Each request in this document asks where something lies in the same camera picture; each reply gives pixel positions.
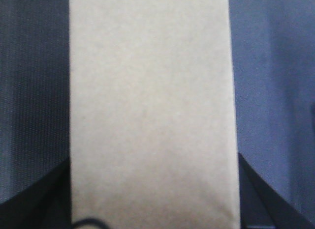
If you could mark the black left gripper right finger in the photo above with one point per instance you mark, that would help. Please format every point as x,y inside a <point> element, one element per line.
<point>263,208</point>

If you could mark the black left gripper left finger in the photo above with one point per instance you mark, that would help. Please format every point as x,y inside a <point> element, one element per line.
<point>44,205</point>

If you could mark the small brown cardboard package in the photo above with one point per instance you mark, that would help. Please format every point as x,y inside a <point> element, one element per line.
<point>153,137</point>

